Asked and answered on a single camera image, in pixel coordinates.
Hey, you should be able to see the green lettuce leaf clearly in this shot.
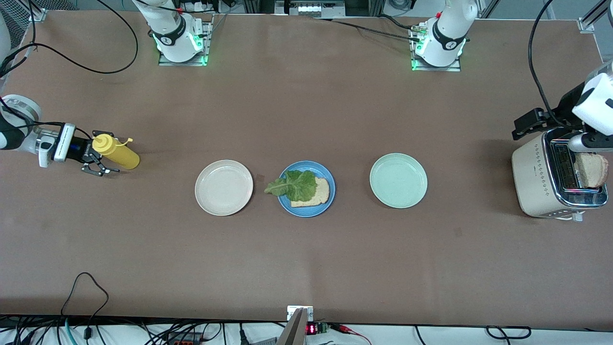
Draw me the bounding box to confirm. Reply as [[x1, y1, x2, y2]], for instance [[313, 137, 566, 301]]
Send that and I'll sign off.
[[264, 170, 318, 203]]

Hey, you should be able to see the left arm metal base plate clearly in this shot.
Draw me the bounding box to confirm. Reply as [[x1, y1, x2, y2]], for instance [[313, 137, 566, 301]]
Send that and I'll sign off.
[[409, 23, 463, 72]]

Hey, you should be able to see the black looped cable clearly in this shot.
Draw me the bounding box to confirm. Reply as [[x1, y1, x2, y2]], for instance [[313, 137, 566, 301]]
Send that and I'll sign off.
[[60, 272, 110, 329]]

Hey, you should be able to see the black table cable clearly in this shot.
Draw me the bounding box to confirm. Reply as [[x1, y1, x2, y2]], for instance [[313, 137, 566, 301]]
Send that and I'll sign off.
[[314, 17, 421, 43]]

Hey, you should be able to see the aluminium frame profile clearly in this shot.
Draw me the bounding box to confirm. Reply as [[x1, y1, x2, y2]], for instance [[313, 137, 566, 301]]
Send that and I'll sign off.
[[577, 0, 613, 33]]

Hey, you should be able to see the pale green round plate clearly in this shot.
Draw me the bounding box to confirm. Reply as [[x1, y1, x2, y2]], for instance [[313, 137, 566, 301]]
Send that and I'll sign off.
[[369, 153, 428, 209]]

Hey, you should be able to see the grey metal camera post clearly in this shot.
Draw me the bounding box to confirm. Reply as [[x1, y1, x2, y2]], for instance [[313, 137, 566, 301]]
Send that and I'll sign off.
[[277, 307, 308, 345]]

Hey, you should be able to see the bread slice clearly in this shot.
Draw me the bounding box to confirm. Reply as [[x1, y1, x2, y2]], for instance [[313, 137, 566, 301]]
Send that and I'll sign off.
[[573, 153, 610, 188], [290, 177, 330, 208]]

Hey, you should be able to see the cream two-slot toaster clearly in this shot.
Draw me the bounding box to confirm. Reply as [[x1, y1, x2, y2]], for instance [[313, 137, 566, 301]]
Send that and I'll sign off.
[[511, 128, 609, 222]]

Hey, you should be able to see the beige round plate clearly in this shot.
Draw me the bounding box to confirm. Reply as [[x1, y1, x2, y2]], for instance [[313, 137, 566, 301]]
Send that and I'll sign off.
[[194, 160, 254, 217]]

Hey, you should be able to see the black coiled cable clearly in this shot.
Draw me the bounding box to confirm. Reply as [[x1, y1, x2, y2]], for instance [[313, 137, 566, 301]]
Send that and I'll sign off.
[[486, 325, 532, 340]]

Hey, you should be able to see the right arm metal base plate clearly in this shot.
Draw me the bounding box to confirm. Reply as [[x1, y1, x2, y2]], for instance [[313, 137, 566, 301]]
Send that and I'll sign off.
[[158, 13, 214, 67]]

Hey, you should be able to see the white metal bracket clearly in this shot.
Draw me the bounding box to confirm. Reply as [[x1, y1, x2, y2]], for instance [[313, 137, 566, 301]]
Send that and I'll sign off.
[[287, 305, 314, 322]]

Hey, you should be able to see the red clip lead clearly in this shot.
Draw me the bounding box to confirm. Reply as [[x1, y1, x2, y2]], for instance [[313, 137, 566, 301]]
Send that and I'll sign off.
[[330, 323, 372, 345]]

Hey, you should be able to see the yellow mustard squeeze bottle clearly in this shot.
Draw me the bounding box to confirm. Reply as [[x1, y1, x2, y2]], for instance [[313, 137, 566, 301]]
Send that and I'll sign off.
[[92, 134, 140, 170]]

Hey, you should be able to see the blue round plate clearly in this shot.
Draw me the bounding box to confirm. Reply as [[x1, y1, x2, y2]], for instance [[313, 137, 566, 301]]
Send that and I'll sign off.
[[276, 161, 336, 218]]

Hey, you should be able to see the grey equipment box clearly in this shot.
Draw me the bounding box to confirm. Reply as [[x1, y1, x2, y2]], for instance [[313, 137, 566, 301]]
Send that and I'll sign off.
[[275, 0, 346, 18]]

